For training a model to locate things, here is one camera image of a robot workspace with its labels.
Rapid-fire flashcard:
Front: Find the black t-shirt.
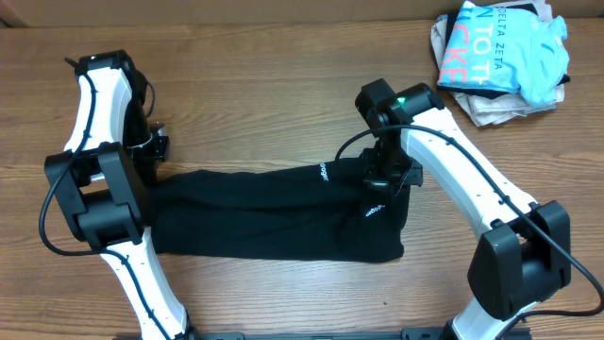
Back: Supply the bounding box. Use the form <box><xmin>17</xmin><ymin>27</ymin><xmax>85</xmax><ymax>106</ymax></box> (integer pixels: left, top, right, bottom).
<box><xmin>149</xmin><ymin>159</ymin><xmax>411</xmax><ymax>263</ymax></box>

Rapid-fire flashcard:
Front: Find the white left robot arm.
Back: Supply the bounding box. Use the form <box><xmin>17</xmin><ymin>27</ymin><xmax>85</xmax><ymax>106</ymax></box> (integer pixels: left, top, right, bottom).
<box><xmin>39</xmin><ymin>50</ymin><xmax>198</xmax><ymax>339</ymax></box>

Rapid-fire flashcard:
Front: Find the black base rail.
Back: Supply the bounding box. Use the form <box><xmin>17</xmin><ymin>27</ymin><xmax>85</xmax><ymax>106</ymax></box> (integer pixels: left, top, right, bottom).
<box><xmin>112</xmin><ymin>326</ymin><xmax>534</xmax><ymax>340</ymax></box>

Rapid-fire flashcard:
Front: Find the light blue printed t-shirt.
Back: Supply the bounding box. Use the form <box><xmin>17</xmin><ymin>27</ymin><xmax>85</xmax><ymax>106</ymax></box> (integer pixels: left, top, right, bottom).
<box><xmin>437</xmin><ymin>0</ymin><xmax>570</xmax><ymax>107</ymax></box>

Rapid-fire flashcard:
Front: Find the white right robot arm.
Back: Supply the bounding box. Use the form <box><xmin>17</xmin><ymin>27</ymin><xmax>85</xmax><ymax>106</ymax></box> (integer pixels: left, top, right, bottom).
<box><xmin>355</xmin><ymin>79</ymin><xmax>571</xmax><ymax>339</ymax></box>

